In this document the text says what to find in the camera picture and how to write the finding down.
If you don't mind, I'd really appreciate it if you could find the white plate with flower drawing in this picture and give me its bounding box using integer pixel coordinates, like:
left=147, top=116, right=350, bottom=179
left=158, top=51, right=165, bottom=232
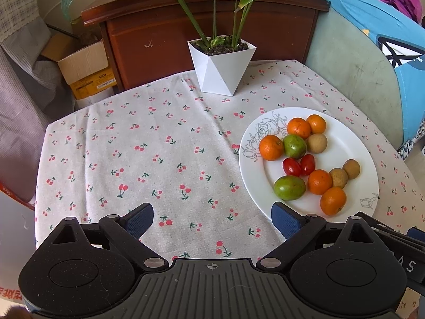
left=238, top=107, right=380, bottom=219

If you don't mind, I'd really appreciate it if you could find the round green fruit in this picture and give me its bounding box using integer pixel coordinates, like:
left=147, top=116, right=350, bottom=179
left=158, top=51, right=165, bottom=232
left=282, top=134, right=307, bottom=159

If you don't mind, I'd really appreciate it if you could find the oval green fruit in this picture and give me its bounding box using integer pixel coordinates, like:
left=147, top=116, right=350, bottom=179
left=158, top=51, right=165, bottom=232
left=274, top=175, right=307, bottom=201

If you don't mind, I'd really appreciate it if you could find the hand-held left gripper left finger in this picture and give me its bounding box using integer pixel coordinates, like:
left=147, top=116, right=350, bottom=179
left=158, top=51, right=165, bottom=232
left=36, top=203, right=170, bottom=271

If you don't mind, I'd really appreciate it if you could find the brown wooden cabinet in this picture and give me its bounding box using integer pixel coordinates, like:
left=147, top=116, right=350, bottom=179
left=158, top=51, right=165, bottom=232
left=81, top=0, right=332, bottom=91

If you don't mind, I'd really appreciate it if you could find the open cardboard box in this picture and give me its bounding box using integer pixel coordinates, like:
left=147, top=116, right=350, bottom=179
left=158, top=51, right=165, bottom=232
left=40, top=33, right=117, bottom=100

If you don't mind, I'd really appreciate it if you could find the white faceted plant pot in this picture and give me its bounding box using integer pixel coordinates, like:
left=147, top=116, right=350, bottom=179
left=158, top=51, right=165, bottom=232
left=188, top=36, right=257, bottom=96

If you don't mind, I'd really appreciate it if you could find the red cherry tomato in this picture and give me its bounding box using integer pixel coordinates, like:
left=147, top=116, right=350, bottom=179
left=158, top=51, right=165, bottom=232
left=300, top=154, right=316, bottom=175
left=282, top=158, right=302, bottom=177

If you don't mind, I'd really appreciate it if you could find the grey patterned knit cloth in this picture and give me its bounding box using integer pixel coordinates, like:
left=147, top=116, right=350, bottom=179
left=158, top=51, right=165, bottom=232
left=397, top=120, right=425, bottom=161

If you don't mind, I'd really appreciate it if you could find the blue covered sofa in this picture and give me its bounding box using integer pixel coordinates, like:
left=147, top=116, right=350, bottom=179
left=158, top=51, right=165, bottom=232
left=277, top=0, right=425, bottom=153

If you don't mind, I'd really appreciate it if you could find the brown kiwi top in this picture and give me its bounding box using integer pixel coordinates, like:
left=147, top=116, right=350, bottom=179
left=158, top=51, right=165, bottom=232
left=306, top=133, right=328, bottom=154

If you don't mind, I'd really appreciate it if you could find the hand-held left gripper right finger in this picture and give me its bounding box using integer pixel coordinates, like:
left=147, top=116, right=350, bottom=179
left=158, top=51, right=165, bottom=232
left=256, top=201, right=388, bottom=271

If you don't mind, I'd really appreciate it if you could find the plaid curtain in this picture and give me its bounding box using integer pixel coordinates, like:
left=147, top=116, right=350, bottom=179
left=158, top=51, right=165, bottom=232
left=0, top=0, right=78, bottom=203

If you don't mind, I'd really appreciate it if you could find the orange mandarin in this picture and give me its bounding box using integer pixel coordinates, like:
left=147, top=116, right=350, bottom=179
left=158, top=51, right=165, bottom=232
left=306, top=114, right=327, bottom=134
left=307, top=169, right=333, bottom=195
left=259, top=135, right=285, bottom=161
left=287, top=117, right=311, bottom=139
left=320, top=187, right=347, bottom=216

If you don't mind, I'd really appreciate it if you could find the brown kiwi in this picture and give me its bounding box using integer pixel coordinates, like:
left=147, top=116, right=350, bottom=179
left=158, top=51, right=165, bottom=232
left=329, top=168, right=349, bottom=189
left=306, top=133, right=328, bottom=154
left=342, top=159, right=361, bottom=180

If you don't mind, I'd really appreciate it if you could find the grey-green armchair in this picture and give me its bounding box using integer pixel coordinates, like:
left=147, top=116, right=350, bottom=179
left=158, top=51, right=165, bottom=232
left=305, top=7, right=404, bottom=147

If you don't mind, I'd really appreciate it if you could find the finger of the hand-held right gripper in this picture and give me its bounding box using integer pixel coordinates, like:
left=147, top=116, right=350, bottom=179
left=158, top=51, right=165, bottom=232
left=360, top=212, right=425, bottom=250

